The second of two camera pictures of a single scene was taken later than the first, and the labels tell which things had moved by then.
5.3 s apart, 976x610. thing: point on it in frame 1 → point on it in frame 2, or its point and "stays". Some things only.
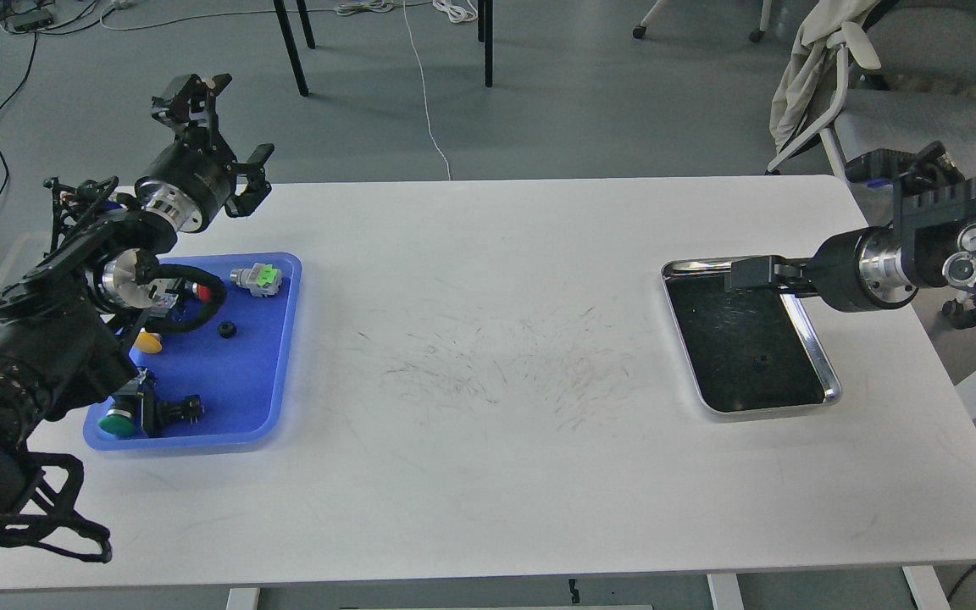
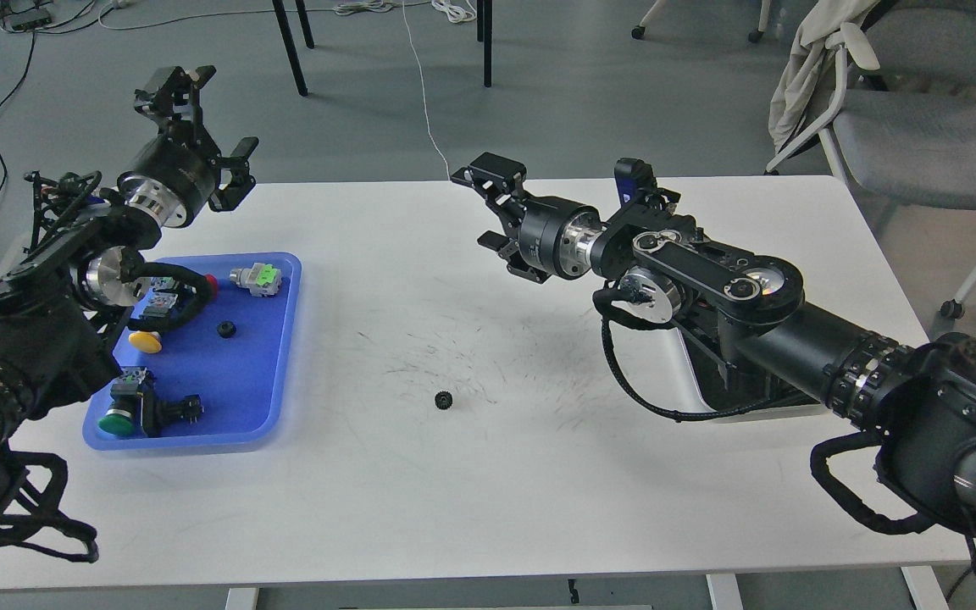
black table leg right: [485, 36] stays
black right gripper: [864, 269] → [557, 236]
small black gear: [227, 329] stays
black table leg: [291, 41] stays
